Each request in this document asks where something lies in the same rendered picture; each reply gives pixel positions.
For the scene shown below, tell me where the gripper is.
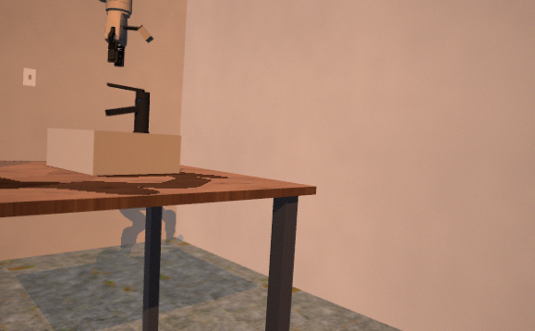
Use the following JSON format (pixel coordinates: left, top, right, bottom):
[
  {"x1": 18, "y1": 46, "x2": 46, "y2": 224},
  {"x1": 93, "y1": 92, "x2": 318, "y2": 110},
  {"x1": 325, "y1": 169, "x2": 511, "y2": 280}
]
[{"x1": 104, "y1": 10, "x2": 130, "y2": 67}]

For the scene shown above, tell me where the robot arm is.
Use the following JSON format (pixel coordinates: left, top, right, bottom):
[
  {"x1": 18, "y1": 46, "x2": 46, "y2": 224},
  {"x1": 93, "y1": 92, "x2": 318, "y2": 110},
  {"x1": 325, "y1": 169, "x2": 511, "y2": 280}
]
[{"x1": 99, "y1": 0, "x2": 153, "y2": 43}]

